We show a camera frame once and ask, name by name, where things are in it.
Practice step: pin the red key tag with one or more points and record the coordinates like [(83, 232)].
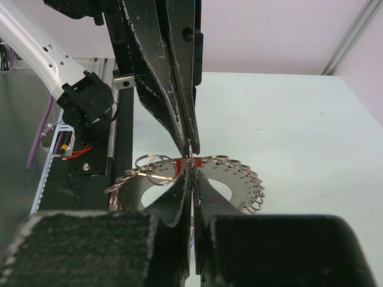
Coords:
[(182, 163)]

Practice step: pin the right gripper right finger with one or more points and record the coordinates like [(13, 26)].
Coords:
[(235, 249)]

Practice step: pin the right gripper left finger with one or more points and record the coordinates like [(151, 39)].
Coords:
[(98, 248)]

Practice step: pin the white cable duct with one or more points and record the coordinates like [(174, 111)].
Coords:
[(59, 126)]

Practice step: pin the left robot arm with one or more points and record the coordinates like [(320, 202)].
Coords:
[(83, 96)]

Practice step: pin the left aluminium frame post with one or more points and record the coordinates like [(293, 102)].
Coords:
[(357, 28)]

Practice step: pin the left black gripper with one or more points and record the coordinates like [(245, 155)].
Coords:
[(158, 46)]

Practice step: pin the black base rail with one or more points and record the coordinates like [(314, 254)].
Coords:
[(79, 183)]

